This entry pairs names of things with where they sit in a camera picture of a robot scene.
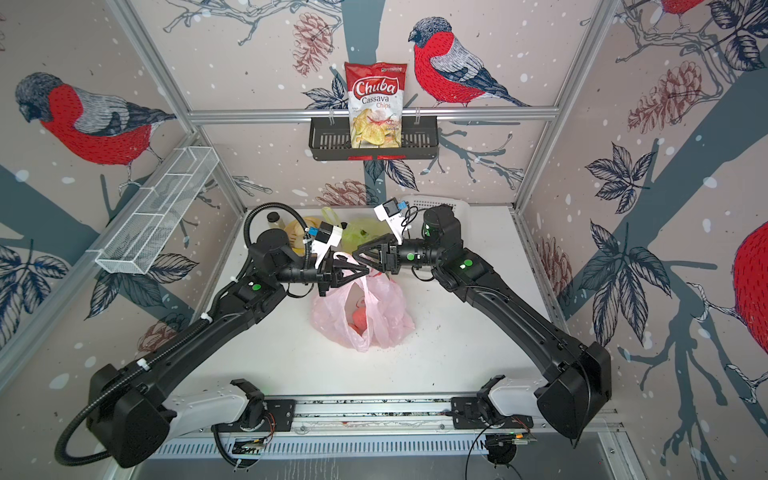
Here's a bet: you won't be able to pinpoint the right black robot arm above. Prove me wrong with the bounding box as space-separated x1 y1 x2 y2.
353 204 612 442

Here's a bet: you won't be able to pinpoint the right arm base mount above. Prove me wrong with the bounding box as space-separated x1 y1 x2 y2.
448 375 534 431

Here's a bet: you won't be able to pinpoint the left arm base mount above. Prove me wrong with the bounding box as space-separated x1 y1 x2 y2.
215 379 297 434

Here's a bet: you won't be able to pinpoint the black corrugated cable conduit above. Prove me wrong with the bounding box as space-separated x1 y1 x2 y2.
53 202 310 468

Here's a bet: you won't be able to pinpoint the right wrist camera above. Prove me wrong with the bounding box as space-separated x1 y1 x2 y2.
373 198 408 245

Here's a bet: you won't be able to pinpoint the Chuba cassava chips bag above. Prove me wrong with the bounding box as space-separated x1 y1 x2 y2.
345 62 407 148

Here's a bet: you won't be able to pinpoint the black wire shelf basket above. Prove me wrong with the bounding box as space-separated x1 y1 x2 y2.
309 114 439 161

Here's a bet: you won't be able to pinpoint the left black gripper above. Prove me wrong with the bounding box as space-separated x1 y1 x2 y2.
273 253 368 299

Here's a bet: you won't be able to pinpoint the green plastic bag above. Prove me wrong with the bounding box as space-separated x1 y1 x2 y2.
322 206 391 254

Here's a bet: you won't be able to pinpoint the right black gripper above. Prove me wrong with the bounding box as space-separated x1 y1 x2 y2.
353 233 444 280

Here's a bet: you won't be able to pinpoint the white plastic crate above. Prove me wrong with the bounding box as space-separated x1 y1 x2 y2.
404 195 470 218

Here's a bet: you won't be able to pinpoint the white wire mesh basket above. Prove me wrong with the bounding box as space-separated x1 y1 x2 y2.
95 146 219 274

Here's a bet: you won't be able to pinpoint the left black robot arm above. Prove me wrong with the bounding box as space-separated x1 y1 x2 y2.
55 229 369 468

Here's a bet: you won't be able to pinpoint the horizontal aluminium rail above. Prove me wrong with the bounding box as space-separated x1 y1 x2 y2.
187 105 562 125

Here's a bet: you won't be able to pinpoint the pink plastic bag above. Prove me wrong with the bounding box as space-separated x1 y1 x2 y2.
310 273 415 352

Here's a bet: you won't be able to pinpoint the spice jar pale contents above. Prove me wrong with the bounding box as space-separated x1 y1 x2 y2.
267 211 285 230

